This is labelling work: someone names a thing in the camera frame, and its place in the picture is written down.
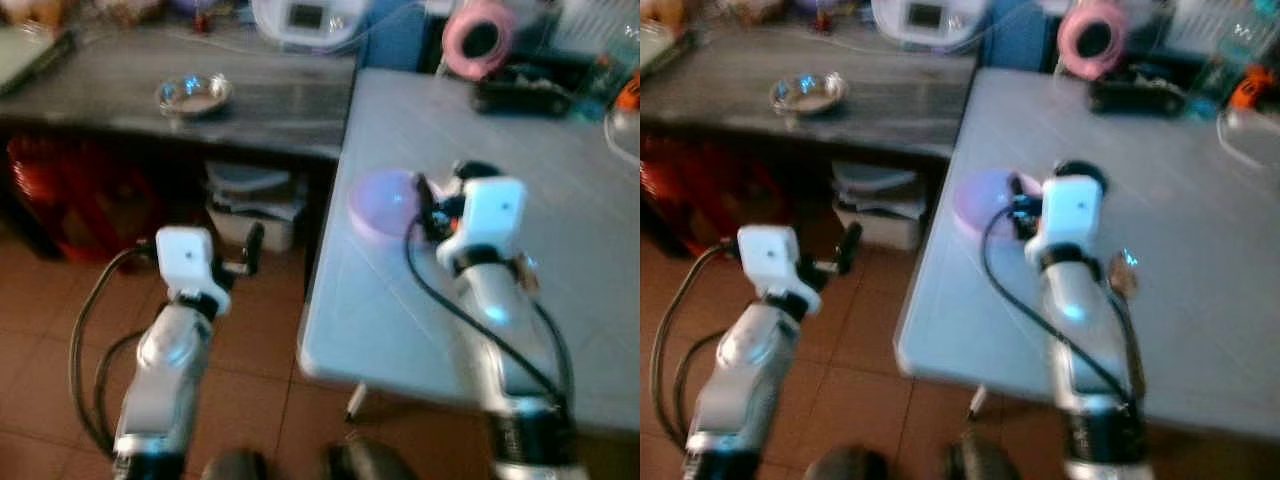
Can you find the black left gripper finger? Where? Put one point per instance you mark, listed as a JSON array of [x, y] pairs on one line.
[[853, 245], [255, 245]]

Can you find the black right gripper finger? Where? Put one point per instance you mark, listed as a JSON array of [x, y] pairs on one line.
[[423, 200], [1018, 190]]

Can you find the pale purple plastic bowl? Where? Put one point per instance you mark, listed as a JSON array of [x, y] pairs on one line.
[[382, 205], [982, 203]]

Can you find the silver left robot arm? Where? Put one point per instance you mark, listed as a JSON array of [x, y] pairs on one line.
[[165, 370], [735, 375]]

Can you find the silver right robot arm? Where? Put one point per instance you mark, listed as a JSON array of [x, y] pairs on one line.
[[1085, 330], [500, 330]]

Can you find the white storage box stack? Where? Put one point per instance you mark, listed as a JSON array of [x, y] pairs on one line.
[[255, 205], [878, 203]]

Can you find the metal spoon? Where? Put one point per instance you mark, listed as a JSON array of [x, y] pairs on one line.
[[1124, 272]]

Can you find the white folding table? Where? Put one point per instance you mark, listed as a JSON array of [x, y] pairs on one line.
[[560, 250], [1190, 260]]

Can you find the black tray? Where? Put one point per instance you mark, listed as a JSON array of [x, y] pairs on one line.
[[1135, 98], [520, 98]]

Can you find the dark wooden counter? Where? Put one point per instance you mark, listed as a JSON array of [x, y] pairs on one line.
[[900, 95], [280, 95]]

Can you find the red plastic crate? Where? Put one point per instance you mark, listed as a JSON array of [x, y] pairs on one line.
[[70, 195], [695, 195]]

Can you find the small metal bowl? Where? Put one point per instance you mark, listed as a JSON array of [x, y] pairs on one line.
[[808, 93], [193, 95]]

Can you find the white appliance with display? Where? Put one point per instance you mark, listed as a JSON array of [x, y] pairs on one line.
[[925, 18], [305, 20]]

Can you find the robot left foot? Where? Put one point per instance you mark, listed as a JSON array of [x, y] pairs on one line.
[[235, 468], [842, 466]]

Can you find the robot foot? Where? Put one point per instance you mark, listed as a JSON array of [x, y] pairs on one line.
[[842, 466], [235, 468], [982, 460], [365, 462]]

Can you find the orange tool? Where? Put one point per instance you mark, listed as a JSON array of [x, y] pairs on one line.
[[1255, 88], [630, 92]]

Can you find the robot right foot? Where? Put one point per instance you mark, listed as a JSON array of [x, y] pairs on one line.
[[982, 460], [365, 462]]

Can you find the grey flat board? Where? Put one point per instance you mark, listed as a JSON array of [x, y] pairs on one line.
[[660, 45], [30, 55]]

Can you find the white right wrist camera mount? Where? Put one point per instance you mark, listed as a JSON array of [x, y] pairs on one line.
[[1072, 212], [490, 215]]

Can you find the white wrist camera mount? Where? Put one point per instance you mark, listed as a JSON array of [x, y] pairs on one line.
[[770, 255], [1072, 212], [187, 258], [490, 215]]

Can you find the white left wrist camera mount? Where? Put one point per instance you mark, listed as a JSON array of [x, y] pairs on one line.
[[770, 255], [187, 258]]

